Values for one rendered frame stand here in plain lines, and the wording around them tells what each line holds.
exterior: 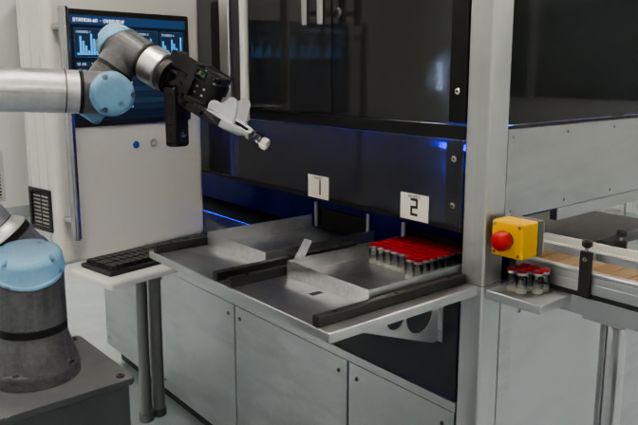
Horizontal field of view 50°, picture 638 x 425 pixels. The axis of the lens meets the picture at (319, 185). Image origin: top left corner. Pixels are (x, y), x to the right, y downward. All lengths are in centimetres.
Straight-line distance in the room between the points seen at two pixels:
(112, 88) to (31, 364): 48
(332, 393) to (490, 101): 93
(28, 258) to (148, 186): 88
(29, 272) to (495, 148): 89
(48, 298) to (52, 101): 33
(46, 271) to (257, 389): 113
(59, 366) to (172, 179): 96
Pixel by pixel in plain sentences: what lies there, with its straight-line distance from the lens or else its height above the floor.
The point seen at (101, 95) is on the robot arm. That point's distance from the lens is 121.
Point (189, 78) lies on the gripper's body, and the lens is 128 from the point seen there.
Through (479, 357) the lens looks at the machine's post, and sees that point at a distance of 151.
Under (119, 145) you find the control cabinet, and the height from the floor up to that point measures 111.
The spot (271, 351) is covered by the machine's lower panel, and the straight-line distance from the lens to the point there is 211.
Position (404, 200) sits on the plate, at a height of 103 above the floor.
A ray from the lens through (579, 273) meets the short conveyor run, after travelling 144.
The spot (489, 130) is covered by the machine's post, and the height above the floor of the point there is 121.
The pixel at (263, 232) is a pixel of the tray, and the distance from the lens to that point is 186.
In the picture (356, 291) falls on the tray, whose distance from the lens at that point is 133.
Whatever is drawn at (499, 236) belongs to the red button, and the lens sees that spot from 136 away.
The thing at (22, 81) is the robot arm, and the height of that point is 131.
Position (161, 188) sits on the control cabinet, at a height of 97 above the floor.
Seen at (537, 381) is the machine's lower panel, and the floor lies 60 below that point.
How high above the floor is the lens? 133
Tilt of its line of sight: 10 degrees down
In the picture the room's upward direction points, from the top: straight up
